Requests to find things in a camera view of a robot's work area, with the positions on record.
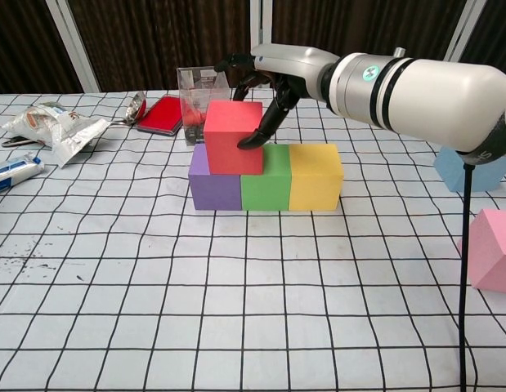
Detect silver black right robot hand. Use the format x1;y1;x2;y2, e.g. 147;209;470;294
213;42;339;151

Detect red foam cube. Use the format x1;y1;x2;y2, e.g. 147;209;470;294
203;100;265;176

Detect yellow foam cube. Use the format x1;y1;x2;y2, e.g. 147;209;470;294
288;143;345;212

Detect green foam cube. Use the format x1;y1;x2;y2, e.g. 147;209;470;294
239;143;293;212

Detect purple foam cube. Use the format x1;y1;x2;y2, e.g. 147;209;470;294
188;142;242;212

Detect pink foam cube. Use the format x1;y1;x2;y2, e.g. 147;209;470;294
457;208;506;294

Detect clear plastic box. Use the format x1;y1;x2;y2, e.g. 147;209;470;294
177;65;231;147

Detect red plastic stamp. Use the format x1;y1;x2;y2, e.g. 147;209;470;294
182;100;208;128

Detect black stamp pieces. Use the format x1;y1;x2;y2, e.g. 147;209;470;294
184;125;207;146

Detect red ink pad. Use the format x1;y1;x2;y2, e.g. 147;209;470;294
136;96;184;136

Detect metal spoon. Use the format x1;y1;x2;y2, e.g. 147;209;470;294
109;91;147;127

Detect light blue foam cube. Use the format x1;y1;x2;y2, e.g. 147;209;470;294
433;147;506;194

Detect crumpled white snack bag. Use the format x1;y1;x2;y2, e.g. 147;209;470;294
1;101;110;169

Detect small black metal clip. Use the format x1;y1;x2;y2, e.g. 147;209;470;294
1;136;35;149

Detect white blue toothpaste tube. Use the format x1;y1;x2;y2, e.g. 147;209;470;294
0;151;46;198

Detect white partition frame post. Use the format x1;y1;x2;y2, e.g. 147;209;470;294
249;0;272;89
440;0;486;63
46;0;101;93

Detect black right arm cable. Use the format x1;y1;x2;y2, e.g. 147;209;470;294
458;161;481;392

